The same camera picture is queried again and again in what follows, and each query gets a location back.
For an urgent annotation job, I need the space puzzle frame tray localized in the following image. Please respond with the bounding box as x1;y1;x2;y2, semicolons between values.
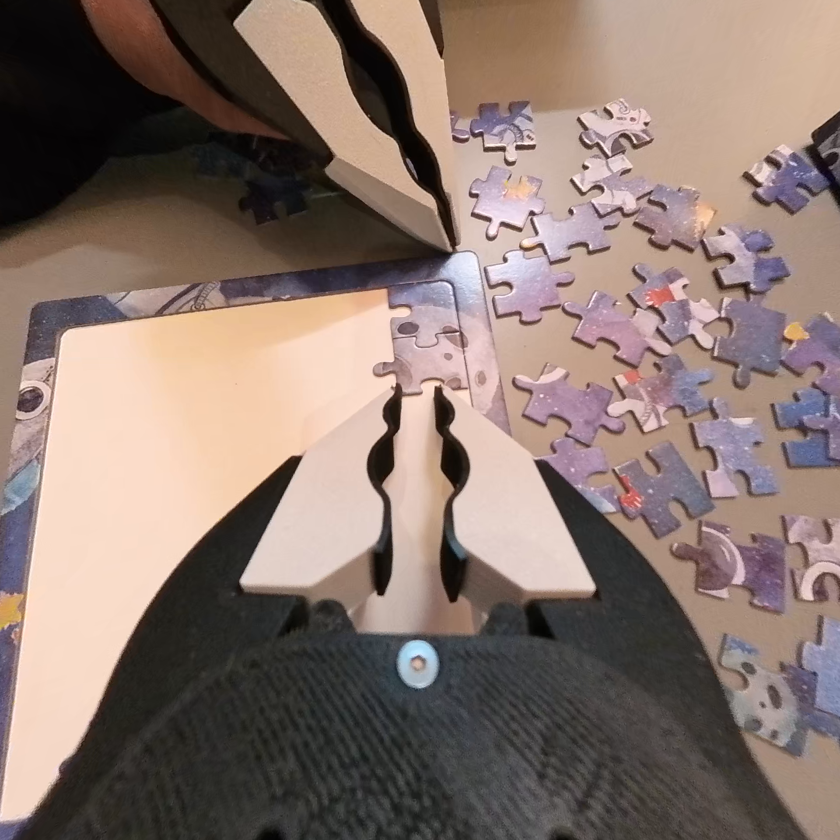
0;251;513;821

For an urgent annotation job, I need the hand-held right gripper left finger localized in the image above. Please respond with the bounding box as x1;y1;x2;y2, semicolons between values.
239;384;403;598

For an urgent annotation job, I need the dark blue puzzle piece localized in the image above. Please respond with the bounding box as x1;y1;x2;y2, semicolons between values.
236;176;329;225

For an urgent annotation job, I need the pile of purple pieces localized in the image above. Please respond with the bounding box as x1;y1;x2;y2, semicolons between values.
449;98;840;756

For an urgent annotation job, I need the person's black clothing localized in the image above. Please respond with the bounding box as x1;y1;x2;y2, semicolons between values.
0;0;217;227

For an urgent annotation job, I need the person's left hand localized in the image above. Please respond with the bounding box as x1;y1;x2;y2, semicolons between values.
82;0;290;139

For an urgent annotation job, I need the four-scene puzzle picture card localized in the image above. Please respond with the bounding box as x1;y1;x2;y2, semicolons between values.
812;112;840;178

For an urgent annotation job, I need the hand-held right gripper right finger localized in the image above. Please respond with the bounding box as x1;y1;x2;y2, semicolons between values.
432;385;598;605

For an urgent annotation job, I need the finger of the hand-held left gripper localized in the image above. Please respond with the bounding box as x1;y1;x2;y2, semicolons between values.
341;0;455;227
234;0;457;255

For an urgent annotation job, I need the grey moon crater puzzle piece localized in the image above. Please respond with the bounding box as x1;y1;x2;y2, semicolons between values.
373;331;470;396
388;283;463;350

